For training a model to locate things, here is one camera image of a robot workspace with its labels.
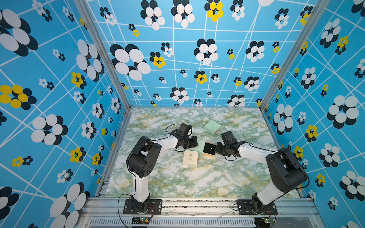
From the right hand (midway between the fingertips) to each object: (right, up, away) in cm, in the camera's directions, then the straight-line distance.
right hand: (217, 149), depth 94 cm
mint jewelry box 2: (-2, +14, +10) cm, 17 cm away
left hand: (-11, +4, -1) cm, 12 cm away
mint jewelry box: (-7, +1, -1) cm, 7 cm away
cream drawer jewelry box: (-18, -5, -6) cm, 20 cm away
